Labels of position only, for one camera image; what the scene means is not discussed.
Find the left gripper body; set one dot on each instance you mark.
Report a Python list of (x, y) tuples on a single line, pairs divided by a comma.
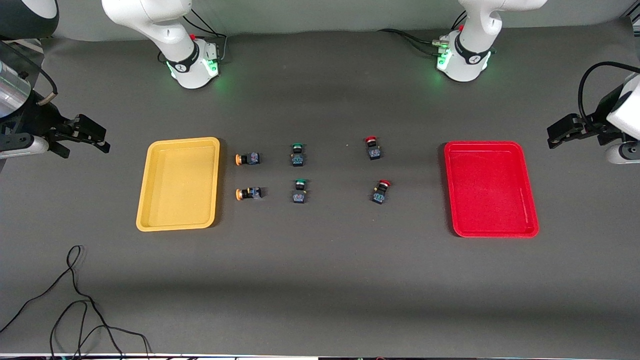
[(598, 121)]

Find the yellow push button switch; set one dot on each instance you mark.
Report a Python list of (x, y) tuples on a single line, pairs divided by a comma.
[(249, 193), (248, 159)]

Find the red push button switch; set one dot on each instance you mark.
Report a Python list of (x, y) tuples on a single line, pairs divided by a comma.
[(373, 149), (380, 193)]

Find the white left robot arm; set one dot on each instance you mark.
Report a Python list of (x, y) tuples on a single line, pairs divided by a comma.
[(472, 45)]

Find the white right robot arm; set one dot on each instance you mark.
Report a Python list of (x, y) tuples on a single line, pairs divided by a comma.
[(170, 30)]

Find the red plastic tray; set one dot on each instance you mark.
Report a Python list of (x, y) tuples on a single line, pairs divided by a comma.
[(490, 190)]

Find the yellow plastic tray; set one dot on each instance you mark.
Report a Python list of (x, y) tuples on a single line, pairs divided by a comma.
[(177, 185)]

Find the dark grey table cloth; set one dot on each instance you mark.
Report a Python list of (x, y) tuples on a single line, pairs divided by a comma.
[(320, 280)]

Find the green push button switch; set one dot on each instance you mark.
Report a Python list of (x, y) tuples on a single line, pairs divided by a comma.
[(298, 156), (299, 192)]

